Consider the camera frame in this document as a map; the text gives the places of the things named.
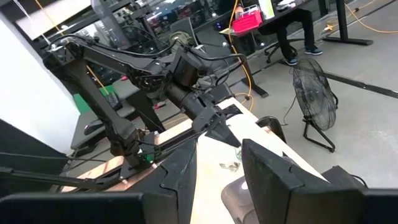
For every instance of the black office chair base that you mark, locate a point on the black office chair base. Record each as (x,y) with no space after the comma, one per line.
(276,46)

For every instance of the black curved bracket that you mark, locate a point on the black curved bracket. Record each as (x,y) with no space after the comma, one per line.
(273,127)

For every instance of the black office desk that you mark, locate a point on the black office desk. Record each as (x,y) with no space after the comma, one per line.
(253,84)

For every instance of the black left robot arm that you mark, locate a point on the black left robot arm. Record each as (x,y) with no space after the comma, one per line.
(93,93)

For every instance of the white wall panel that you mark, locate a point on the white wall panel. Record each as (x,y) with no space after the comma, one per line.
(31,93)

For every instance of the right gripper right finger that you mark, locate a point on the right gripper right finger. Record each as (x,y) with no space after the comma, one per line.
(280,193)

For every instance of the person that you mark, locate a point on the person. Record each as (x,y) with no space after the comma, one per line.
(292,31)

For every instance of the black aluminium rig frame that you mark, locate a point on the black aluminium rig frame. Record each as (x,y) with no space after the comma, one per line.
(37,177)

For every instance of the red plastic basket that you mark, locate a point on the red plastic basket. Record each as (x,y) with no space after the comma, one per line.
(247,21)

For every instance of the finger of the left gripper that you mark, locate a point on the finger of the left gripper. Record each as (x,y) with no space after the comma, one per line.
(222,133)

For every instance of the grey desk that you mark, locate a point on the grey desk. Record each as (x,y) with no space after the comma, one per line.
(93,115)

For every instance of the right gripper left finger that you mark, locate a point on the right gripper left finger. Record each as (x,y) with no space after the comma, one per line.
(180,174)

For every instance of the black computer mouse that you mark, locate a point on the black computer mouse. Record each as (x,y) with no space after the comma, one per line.
(94,128)

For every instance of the person's shoe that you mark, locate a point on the person's shoe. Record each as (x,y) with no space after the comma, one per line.
(291,61)
(313,51)

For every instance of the mint staple remover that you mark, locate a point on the mint staple remover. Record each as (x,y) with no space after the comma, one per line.
(238,154)

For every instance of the black desk leg post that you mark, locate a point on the black desk leg post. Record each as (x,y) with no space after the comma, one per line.
(342,21)

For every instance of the black floor fan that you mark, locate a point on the black floor fan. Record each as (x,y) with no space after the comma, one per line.
(314,93)

